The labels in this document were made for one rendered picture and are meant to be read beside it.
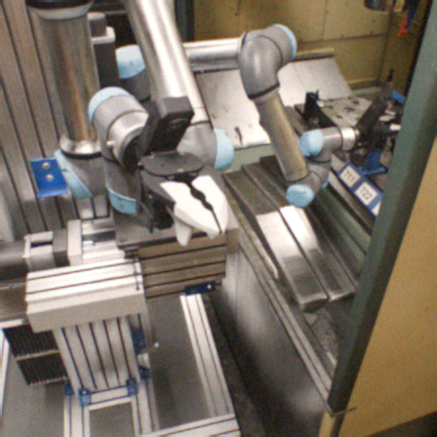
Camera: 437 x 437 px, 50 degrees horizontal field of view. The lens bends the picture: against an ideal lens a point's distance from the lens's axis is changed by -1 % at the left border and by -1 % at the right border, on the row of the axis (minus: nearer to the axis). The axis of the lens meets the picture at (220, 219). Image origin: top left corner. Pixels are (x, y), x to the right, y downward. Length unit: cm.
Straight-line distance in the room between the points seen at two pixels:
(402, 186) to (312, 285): 94
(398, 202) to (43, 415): 159
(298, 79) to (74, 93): 210
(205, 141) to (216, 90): 195
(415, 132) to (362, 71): 260
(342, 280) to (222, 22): 164
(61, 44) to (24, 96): 29
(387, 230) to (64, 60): 63
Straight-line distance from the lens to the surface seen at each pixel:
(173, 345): 208
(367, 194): 169
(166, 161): 57
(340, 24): 309
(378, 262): 86
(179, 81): 81
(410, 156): 74
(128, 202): 77
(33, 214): 134
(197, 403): 193
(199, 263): 125
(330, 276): 167
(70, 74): 93
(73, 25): 91
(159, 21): 85
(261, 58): 129
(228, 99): 269
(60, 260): 122
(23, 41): 113
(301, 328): 139
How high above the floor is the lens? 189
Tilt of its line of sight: 39 degrees down
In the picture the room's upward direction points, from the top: straight up
